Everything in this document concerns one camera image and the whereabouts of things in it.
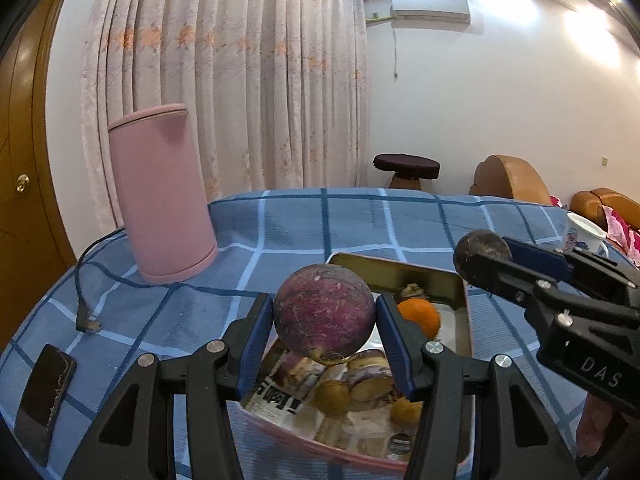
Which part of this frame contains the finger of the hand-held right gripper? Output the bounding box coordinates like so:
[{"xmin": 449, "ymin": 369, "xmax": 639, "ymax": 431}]
[
  {"xmin": 461, "ymin": 252, "xmax": 640, "ymax": 357},
  {"xmin": 501, "ymin": 236, "xmax": 640, "ymax": 307}
]

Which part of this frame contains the yellow-green round fruit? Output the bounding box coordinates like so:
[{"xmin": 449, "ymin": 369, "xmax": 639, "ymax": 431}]
[{"xmin": 314, "ymin": 379, "xmax": 353, "ymax": 416}]

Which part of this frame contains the dark purple passion fruit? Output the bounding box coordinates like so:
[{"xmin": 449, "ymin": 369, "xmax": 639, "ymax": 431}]
[{"xmin": 452, "ymin": 230, "xmax": 513, "ymax": 281}]

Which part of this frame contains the small orange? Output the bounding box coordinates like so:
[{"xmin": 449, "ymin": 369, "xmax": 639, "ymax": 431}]
[{"xmin": 390, "ymin": 396, "xmax": 424, "ymax": 427}]

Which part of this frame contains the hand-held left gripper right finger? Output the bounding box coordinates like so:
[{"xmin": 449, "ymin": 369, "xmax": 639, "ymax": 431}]
[{"xmin": 376, "ymin": 292, "xmax": 583, "ymax": 480}]

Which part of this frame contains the black smartphone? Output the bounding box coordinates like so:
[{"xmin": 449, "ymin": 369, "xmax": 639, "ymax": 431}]
[{"xmin": 14, "ymin": 344, "xmax": 78, "ymax": 468}]

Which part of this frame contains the large orange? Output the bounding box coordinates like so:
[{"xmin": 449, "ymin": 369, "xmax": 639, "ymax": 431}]
[{"xmin": 397, "ymin": 298, "xmax": 442, "ymax": 341}]

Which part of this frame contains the whole purple radish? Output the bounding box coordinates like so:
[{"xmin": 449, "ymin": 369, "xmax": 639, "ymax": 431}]
[{"xmin": 273, "ymin": 263, "xmax": 377, "ymax": 365}]

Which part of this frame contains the wooden door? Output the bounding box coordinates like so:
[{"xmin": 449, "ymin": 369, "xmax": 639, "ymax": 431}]
[{"xmin": 0, "ymin": 5, "xmax": 77, "ymax": 356}]

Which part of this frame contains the white printed cup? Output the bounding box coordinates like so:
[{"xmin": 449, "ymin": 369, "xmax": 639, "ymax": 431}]
[{"xmin": 560, "ymin": 212, "xmax": 606, "ymax": 256}]

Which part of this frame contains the white air conditioner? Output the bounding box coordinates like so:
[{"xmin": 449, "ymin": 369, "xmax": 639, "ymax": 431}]
[{"xmin": 390, "ymin": 0, "xmax": 472, "ymax": 23}]

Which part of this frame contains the brown leather armchair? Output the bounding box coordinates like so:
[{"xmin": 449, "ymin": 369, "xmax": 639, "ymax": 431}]
[{"xmin": 468, "ymin": 154, "xmax": 553, "ymax": 206}]

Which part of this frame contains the pink rectangular tin box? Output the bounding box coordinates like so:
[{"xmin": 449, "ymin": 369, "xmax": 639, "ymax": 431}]
[{"xmin": 240, "ymin": 252, "xmax": 473, "ymax": 473}]

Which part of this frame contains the pink floral cushion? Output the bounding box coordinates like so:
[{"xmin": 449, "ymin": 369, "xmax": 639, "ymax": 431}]
[{"xmin": 602, "ymin": 205, "xmax": 640, "ymax": 266}]

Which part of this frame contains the black cable with plug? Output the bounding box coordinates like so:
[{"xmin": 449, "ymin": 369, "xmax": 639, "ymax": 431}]
[{"xmin": 74, "ymin": 225, "xmax": 271, "ymax": 335}]

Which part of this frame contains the round dark stool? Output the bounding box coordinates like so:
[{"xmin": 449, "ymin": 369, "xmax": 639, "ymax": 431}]
[{"xmin": 372, "ymin": 153, "xmax": 441, "ymax": 191}]

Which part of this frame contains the pink floral curtain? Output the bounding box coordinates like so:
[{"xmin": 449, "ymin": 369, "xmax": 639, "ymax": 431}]
[{"xmin": 80, "ymin": 0, "xmax": 372, "ymax": 233}]

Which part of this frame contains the blue checked tablecloth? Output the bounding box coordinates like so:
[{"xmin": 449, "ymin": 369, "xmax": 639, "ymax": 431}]
[{"xmin": 0, "ymin": 187, "xmax": 640, "ymax": 480}]

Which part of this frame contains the printed paper liner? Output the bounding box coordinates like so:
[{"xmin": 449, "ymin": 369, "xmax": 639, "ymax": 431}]
[{"xmin": 245, "ymin": 305, "xmax": 463, "ymax": 461}]

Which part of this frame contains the pink cylindrical container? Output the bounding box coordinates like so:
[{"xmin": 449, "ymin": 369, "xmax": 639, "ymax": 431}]
[{"xmin": 107, "ymin": 103, "xmax": 218, "ymax": 285}]

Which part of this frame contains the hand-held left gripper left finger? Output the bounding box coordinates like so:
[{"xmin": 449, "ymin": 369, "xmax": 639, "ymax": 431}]
[{"xmin": 65, "ymin": 292, "xmax": 275, "ymax": 480}]

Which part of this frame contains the brown leather sofa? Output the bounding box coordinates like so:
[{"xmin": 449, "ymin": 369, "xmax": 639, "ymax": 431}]
[{"xmin": 570, "ymin": 187, "xmax": 640, "ymax": 241}]

